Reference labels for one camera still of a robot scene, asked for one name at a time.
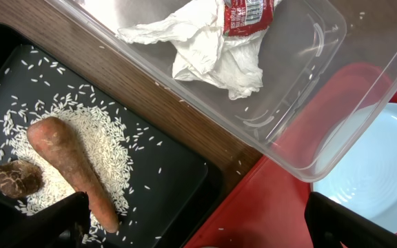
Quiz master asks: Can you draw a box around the white rice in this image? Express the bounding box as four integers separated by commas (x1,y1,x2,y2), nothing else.
0,48,165,245

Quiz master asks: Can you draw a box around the red serving tray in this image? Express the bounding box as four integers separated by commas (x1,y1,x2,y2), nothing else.
188,62,397,247

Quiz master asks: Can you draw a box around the large light blue plate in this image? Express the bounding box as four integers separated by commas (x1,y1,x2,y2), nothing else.
312,103,397,233

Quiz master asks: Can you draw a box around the brown food scrap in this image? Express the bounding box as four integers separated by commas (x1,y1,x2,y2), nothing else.
0,160,44,199

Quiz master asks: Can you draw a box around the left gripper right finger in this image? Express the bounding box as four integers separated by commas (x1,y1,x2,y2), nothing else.
305,192,397,248

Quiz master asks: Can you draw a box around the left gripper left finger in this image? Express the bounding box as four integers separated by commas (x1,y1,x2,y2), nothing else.
0,192,90,247

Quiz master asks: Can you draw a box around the black tray bin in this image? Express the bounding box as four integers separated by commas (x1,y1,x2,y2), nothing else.
0,23,222,247

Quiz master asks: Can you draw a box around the orange carrot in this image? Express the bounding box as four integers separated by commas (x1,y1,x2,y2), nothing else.
27,117,119,233

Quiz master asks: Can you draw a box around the red snack wrapper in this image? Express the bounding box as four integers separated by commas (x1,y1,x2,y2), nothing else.
224,0,276,37

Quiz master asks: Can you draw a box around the crumpled white tissue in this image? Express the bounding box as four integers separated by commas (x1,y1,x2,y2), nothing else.
118,0,269,100

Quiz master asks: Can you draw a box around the clear plastic bin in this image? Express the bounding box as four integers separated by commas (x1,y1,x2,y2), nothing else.
52,0,397,183

